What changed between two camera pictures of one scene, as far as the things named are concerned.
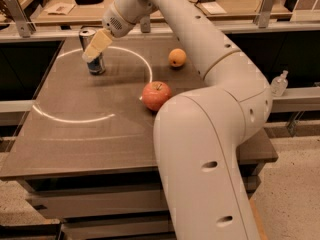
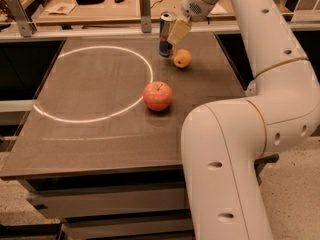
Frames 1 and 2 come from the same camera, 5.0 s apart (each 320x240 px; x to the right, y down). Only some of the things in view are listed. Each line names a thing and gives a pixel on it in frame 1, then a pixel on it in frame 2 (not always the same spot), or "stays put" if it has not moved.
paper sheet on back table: [60, 8] stays put
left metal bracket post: [25, 27] stays put
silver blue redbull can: [97, 66] → [166, 22]
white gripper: [115, 22] → [192, 4]
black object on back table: [88, 1] stays put
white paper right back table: [213, 8] stays put
